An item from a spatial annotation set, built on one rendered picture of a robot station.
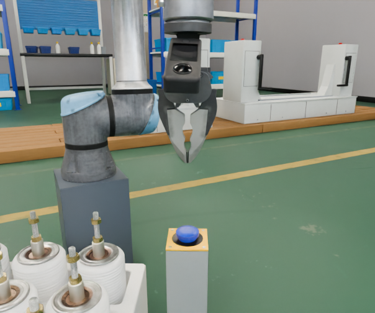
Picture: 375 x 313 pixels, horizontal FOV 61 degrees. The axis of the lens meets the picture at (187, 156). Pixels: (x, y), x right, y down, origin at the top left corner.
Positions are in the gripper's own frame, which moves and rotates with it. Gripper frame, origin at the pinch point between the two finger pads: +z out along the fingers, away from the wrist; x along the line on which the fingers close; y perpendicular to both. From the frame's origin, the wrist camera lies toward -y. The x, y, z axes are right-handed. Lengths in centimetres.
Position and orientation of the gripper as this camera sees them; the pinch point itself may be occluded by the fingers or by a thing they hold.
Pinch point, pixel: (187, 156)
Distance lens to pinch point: 51.4
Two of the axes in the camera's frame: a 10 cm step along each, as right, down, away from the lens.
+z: 0.0, 9.6, 2.8
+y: 0.2, -2.8, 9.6
